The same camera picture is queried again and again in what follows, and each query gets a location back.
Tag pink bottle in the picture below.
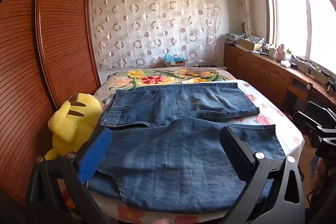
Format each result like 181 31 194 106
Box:
276 44 287 61

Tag circle patterned wall curtain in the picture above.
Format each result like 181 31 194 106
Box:
91 0 221 69

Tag wooden louvered wardrobe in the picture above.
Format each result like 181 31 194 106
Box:
0 0 101 206

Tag floral blanket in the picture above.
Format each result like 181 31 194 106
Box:
101 68 238 90

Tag bed with floral sheet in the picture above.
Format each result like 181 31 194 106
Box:
93 80 305 224

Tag blue denim pants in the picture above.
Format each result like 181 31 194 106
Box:
88 81 286 214

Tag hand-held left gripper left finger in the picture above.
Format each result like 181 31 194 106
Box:
26 126 113 224

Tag patterned cloth bundle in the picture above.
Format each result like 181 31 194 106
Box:
226 33 265 43

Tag long wooden cabinet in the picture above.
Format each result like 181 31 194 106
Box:
223 43 336 119

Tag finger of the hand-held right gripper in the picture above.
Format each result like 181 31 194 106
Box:
306 101 336 122
293 111 324 136

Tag cardboard box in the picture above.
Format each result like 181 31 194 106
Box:
238 38 264 52

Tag yellow plush toy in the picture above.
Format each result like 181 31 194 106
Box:
44 93 103 161

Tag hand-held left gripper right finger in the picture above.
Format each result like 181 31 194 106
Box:
219 126 306 224

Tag wooden framed window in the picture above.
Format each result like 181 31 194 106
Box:
259 0 336 83

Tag person's right hand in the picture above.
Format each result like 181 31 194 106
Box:
312 157 328 188

